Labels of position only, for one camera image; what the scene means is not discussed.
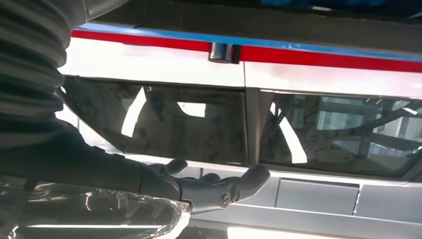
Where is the white car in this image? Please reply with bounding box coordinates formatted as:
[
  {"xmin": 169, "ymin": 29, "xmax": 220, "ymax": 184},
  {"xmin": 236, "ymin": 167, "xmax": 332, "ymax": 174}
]
[{"xmin": 56, "ymin": 35, "xmax": 422, "ymax": 180}]

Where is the red barrier belt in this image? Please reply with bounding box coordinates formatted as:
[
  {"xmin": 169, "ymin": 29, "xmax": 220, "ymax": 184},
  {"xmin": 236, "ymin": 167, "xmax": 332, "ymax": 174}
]
[{"xmin": 71, "ymin": 29, "xmax": 422, "ymax": 74}]

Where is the black chrome stanchion post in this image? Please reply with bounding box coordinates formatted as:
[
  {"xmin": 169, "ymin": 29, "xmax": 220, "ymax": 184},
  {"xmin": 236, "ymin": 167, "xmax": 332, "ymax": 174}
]
[{"xmin": 208, "ymin": 42, "xmax": 241, "ymax": 65}]

